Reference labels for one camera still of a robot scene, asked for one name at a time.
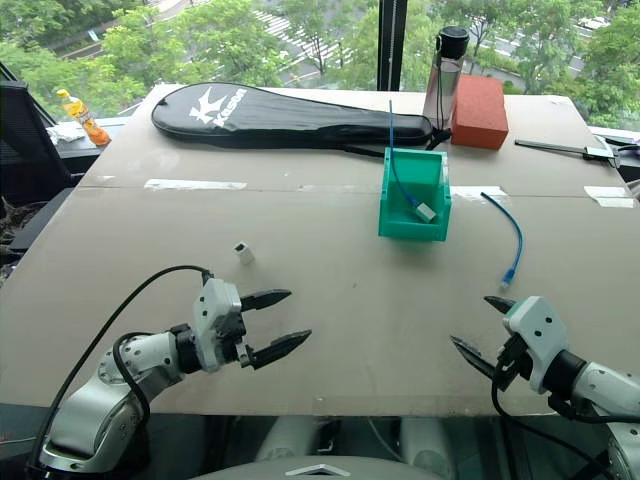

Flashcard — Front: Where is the black racket bag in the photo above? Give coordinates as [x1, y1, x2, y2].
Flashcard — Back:
[150, 82, 434, 153]

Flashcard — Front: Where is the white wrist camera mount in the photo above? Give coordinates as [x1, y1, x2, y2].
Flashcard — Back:
[191, 277, 247, 374]
[501, 295, 572, 394]

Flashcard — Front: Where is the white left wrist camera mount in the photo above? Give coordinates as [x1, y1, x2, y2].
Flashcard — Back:
[191, 277, 247, 374]

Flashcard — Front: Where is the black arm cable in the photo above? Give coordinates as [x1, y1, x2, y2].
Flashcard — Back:
[490, 344, 619, 480]
[28, 265, 215, 471]

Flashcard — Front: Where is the black office chair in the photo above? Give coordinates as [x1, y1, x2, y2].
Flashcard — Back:
[0, 81, 87, 204]

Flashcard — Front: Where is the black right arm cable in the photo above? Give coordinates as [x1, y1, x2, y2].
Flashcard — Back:
[490, 344, 619, 480]

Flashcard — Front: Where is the orange drink bottle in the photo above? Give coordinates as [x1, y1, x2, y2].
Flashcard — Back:
[55, 88, 112, 148]

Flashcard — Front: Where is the clear bottle with black lid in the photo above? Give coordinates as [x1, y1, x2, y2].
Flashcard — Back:
[423, 25, 472, 131]

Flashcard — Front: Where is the black window frame post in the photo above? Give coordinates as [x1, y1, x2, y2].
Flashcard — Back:
[376, 0, 406, 93]

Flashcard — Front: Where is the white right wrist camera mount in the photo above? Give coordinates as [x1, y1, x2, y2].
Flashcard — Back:
[501, 295, 572, 394]

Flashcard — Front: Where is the grey robot torso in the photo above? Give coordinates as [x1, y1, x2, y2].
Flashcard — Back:
[189, 414, 474, 480]

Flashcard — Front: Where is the wide white tape patch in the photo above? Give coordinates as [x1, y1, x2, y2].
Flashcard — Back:
[583, 185, 637, 209]

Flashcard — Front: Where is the red-brown brick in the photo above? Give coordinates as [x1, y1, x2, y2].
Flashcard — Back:
[450, 75, 511, 151]

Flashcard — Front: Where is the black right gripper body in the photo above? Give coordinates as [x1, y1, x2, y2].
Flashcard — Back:
[493, 335, 534, 392]

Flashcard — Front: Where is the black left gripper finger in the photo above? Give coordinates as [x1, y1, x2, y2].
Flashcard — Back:
[248, 329, 314, 372]
[239, 288, 293, 314]

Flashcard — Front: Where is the long white tape strip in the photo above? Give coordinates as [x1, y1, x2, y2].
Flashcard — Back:
[143, 178, 249, 192]

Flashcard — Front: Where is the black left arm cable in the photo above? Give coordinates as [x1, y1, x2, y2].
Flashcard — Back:
[28, 265, 215, 471]

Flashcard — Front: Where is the crumpled white tissue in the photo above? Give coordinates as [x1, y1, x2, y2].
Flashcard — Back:
[46, 124, 89, 144]

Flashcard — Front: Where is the short white tape strip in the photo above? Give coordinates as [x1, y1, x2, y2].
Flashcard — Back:
[449, 185, 507, 198]

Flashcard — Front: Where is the green plastic box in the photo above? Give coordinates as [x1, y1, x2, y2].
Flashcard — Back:
[376, 146, 453, 244]

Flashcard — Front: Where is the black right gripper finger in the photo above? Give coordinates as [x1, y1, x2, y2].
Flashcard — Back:
[449, 334, 500, 382]
[482, 295, 518, 317]

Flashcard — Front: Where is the blue cable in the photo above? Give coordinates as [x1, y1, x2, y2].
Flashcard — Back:
[480, 191, 527, 289]
[386, 99, 438, 223]

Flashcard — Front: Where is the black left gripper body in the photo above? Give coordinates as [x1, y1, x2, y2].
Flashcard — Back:
[213, 294, 257, 370]

